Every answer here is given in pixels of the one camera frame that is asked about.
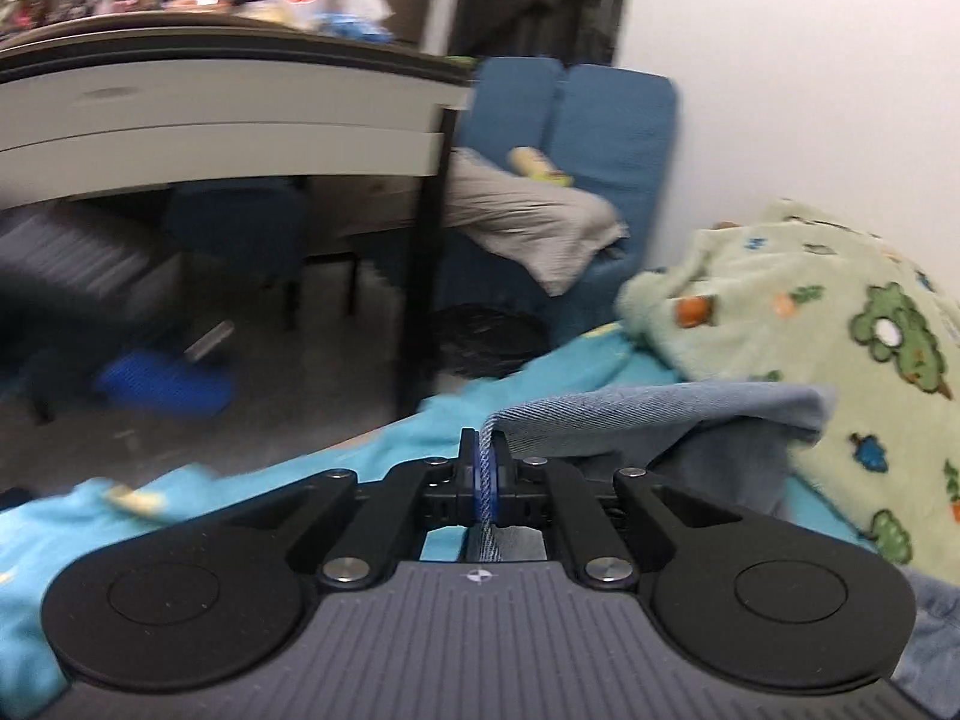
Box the white desk with black legs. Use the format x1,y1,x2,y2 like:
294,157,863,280
0,15,479,421

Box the green printed fleece blanket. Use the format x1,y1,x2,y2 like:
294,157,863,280
615,199,960,586

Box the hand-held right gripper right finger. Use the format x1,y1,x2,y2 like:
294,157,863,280
486,433,752,588

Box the yellow plush toy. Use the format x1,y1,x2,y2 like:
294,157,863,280
508,146,575,188

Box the dark blue mattress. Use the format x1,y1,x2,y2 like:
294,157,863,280
435,56,680,346

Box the black trash bin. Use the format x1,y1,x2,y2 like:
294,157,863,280
435,304,554,383

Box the beige cloth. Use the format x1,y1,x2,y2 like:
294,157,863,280
442,148,629,297

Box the blue plastic bag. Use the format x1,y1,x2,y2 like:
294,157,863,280
319,11,392,44

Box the blue chair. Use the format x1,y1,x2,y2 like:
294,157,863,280
161,180,362,331

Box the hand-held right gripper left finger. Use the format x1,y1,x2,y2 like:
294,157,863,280
225,427,485,590

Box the turquoise bed sheet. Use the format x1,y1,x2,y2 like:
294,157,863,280
0,322,676,720

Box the blue slipper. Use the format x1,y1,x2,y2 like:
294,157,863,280
94,349,235,419

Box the blue denim jeans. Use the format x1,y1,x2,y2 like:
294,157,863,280
463,381,960,717

